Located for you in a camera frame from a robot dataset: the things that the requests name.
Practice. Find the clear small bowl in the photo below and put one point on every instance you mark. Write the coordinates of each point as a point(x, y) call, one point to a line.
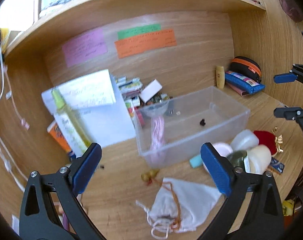
point(155, 109)

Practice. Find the dark blue razor blade box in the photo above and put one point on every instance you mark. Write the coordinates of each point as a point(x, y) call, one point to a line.
point(276, 165)

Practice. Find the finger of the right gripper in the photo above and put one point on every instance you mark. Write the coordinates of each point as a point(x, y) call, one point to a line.
point(295, 74)
point(290, 113)

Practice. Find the red velvet pouch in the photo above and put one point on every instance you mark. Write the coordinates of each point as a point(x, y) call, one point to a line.
point(268, 139)

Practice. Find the black orange zip case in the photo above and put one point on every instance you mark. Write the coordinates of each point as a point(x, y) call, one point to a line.
point(247, 67)

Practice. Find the orange sticky note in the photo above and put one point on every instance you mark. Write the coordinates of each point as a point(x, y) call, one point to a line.
point(145, 42)

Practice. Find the pink wallet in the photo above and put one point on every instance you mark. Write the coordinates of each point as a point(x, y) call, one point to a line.
point(240, 91)

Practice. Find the white small box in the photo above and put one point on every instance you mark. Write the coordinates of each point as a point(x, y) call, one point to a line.
point(150, 90)

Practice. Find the translucent white round container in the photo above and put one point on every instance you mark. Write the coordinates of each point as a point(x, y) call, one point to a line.
point(244, 140)

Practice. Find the clear plastic storage bin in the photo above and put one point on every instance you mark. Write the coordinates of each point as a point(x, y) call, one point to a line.
point(207, 115)

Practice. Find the dark green glass jar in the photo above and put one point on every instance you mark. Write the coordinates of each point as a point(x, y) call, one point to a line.
point(238, 159)

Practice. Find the teal small block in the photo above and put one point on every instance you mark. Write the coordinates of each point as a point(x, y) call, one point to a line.
point(196, 161)

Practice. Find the white paper sheets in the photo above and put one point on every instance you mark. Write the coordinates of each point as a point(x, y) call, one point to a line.
point(99, 107)

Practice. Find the pink round compact case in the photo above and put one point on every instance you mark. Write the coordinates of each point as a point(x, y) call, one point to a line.
point(223, 148)

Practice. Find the blue colourful pencil pouch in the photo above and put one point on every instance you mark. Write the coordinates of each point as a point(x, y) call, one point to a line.
point(242, 82)

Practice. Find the orange tube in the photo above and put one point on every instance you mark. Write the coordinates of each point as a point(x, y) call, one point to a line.
point(54, 130)

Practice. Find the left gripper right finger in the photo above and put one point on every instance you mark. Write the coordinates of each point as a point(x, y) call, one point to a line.
point(264, 216)

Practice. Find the stack of booklets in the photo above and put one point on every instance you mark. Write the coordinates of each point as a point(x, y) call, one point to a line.
point(130, 89)

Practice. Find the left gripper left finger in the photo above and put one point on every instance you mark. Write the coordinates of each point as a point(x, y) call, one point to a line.
point(38, 216)

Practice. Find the small yellow lotion bottle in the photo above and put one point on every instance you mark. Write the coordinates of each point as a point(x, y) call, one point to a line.
point(220, 77)

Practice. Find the pink sticky note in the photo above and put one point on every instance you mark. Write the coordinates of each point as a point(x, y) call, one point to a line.
point(84, 47)

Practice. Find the white drawstring cloth bag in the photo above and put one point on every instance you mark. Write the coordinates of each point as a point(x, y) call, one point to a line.
point(179, 206)

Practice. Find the yellow-green spray bottle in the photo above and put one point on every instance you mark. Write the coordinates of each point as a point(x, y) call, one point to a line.
point(70, 122)

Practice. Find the cream candle jar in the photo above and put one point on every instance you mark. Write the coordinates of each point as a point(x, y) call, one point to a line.
point(257, 159)

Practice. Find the green sticky note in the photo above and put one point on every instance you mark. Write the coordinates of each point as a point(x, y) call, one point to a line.
point(134, 31)

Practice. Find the small gold trinket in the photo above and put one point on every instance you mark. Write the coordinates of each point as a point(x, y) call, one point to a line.
point(149, 176)

